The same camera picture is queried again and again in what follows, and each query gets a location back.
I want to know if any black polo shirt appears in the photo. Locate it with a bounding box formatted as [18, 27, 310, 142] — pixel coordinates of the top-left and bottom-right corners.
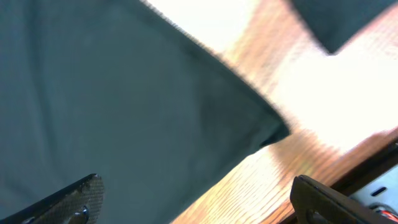
[1, 1, 289, 223]

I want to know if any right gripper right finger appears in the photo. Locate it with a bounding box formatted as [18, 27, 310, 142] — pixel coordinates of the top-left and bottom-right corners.
[290, 175, 395, 224]

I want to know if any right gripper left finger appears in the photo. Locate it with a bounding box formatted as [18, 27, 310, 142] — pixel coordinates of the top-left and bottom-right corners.
[1, 174, 105, 224]

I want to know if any black garment under pile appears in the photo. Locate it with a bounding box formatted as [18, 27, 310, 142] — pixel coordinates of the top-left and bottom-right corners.
[290, 0, 397, 54]

